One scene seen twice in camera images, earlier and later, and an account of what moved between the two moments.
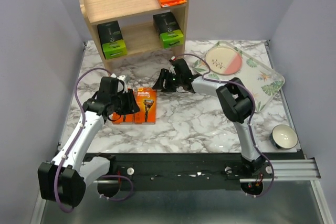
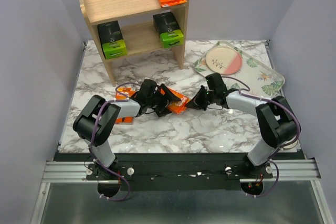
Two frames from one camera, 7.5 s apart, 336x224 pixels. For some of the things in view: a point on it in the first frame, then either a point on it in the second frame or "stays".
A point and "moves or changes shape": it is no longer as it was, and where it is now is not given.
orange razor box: (146, 99) moves or changes shape
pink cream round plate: (224, 60) stays
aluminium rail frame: (303, 169) stays
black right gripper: (164, 74) to (196, 103)
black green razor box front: (113, 45) stays
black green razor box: (168, 30) stays
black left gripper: (132, 106) to (167, 97)
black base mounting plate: (184, 171) stays
